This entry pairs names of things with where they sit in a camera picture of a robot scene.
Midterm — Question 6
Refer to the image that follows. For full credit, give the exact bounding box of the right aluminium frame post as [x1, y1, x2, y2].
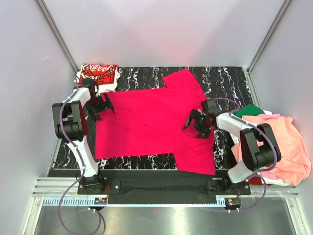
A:
[246, 0, 293, 74]

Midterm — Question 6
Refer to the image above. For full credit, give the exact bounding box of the light pink t-shirt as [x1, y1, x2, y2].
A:
[258, 114, 281, 120]

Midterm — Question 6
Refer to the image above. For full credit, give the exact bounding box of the magenta t-shirt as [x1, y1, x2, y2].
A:
[95, 69, 216, 175]

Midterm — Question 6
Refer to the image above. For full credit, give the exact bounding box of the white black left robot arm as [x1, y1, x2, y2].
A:
[52, 78, 114, 193]

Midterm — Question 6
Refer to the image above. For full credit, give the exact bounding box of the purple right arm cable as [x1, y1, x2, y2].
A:
[212, 97, 279, 213]

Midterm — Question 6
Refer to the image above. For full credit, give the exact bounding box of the dark red t-shirt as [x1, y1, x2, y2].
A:
[244, 175, 271, 186]

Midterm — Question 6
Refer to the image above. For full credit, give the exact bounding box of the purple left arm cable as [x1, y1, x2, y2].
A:
[57, 75, 106, 233]

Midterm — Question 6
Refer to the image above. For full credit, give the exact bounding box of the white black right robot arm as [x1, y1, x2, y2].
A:
[95, 91, 281, 183]

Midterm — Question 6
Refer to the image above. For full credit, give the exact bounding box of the orange connector board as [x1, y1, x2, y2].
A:
[225, 198, 241, 208]
[94, 196, 108, 205]

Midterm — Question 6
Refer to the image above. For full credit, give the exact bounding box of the folded white red graphic t-shirt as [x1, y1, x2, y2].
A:
[76, 64, 120, 93]

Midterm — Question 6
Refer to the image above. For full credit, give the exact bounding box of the aluminium frame rail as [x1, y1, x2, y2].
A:
[35, 0, 79, 72]

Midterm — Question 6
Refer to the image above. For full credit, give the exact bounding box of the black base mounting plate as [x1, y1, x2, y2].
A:
[78, 170, 251, 206]

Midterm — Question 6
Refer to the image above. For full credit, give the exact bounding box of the front aluminium extrusion rail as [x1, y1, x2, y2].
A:
[32, 178, 298, 208]

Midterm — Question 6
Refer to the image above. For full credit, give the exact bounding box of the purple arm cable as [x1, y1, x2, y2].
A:
[212, 97, 279, 213]
[57, 75, 106, 233]

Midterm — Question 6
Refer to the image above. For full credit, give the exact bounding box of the green t-shirt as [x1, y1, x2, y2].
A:
[233, 104, 265, 118]

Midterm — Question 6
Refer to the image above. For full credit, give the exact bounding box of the left orange connector board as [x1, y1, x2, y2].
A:
[94, 196, 108, 205]

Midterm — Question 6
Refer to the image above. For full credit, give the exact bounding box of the right orange connector board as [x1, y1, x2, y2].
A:
[225, 198, 241, 208]

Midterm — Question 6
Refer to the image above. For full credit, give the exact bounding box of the peach t-shirt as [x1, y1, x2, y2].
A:
[242, 116, 312, 186]

